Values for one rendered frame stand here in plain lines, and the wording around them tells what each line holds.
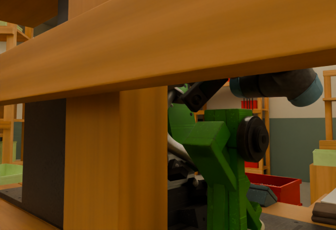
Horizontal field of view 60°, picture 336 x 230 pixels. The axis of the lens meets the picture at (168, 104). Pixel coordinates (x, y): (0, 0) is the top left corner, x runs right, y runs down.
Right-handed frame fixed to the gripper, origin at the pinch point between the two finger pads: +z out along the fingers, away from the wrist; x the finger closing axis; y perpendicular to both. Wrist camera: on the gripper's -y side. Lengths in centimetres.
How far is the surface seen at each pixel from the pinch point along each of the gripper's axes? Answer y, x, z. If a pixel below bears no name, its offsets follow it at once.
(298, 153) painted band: 373, -395, 179
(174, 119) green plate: -1.5, -6.3, 2.5
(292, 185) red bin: 19, -63, -1
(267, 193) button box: -1.0, -41.4, -6.0
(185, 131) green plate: -1.3, -11.5, 2.6
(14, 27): 135, 78, 224
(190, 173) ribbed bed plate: -9.1, -19.9, 4.0
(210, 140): -25.8, 2.2, -24.6
